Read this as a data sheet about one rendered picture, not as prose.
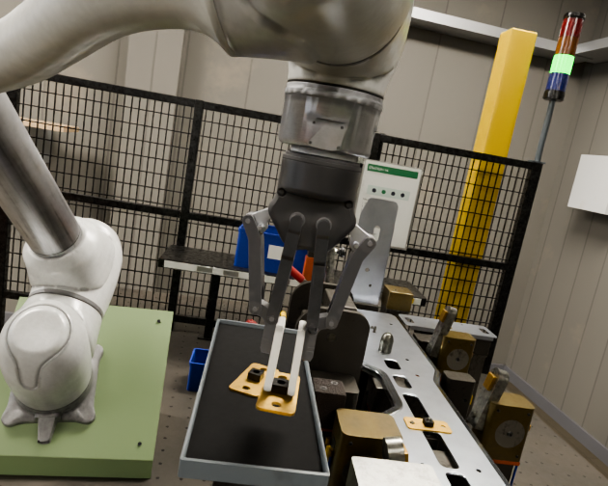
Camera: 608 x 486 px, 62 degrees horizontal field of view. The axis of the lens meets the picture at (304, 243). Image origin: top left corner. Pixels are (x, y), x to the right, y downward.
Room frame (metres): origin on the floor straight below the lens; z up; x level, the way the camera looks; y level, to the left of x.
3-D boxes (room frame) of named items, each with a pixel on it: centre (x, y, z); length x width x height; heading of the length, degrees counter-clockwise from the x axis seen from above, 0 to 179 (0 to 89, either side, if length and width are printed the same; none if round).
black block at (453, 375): (1.15, -0.44, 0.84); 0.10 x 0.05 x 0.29; 96
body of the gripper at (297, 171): (0.48, 0.00, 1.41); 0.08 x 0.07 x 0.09; 89
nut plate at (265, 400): (0.48, 0.00, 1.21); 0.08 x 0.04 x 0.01; 179
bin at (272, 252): (1.73, 0.07, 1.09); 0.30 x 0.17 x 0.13; 90
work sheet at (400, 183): (1.89, -0.27, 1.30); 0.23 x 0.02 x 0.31; 96
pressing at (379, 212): (1.59, -0.21, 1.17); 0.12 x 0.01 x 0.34; 96
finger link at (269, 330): (0.48, 0.03, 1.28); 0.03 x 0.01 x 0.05; 89
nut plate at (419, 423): (0.86, -0.28, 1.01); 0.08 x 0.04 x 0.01; 96
